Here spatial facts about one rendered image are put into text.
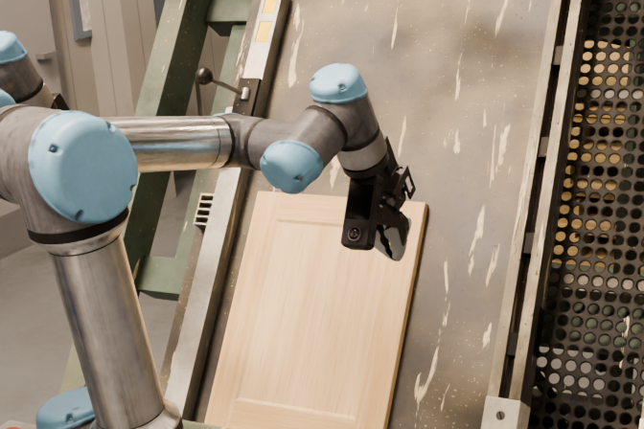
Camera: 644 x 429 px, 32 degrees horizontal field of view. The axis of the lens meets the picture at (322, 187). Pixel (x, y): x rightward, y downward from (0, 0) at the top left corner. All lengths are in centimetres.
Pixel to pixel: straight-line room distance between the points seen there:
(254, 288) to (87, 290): 99
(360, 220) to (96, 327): 48
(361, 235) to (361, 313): 53
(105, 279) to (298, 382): 93
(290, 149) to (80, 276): 36
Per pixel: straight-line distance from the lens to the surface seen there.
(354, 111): 155
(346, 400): 211
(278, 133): 153
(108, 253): 128
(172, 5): 260
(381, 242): 174
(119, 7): 661
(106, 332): 131
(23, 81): 199
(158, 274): 244
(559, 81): 211
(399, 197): 171
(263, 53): 242
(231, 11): 262
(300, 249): 223
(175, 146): 150
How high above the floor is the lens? 192
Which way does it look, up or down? 16 degrees down
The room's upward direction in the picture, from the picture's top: 4 degrees counter-clockwise
